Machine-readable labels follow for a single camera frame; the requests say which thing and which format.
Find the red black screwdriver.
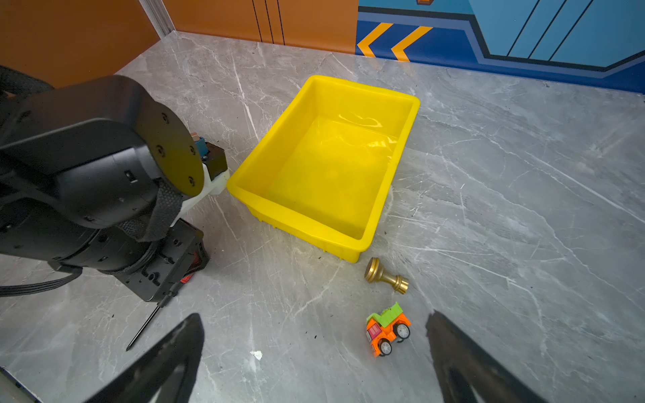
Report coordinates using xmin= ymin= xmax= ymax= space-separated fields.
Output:
xmin=125 ymin=273 xmax=194 ymax=352

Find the yellow plastic bin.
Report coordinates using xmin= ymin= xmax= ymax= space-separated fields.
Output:
xmin=227 ymin=76 xmax=420 ymax=263

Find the brass knob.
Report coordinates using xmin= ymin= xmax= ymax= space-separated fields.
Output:
xmin=364 ymin=258 xmax=409 ymax=295

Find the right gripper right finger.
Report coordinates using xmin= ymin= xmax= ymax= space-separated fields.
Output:
xmin=426 ymin=311 xmax=545 ymax=402

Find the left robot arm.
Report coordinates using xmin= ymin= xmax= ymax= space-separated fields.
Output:
xmin=1 ymin=67 xmax=230 ymax=305

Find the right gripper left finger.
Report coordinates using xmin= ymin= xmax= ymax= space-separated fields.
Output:
xmin=88 ymin=313 xmax=204 ymax=402

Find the orange green toy truck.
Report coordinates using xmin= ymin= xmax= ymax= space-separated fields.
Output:
xmin=365 ymin=302 xmax=411 ymax=357

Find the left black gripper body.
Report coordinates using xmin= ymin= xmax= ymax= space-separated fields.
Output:
xmin=116 ymin=219 xmax=209 ymax=302

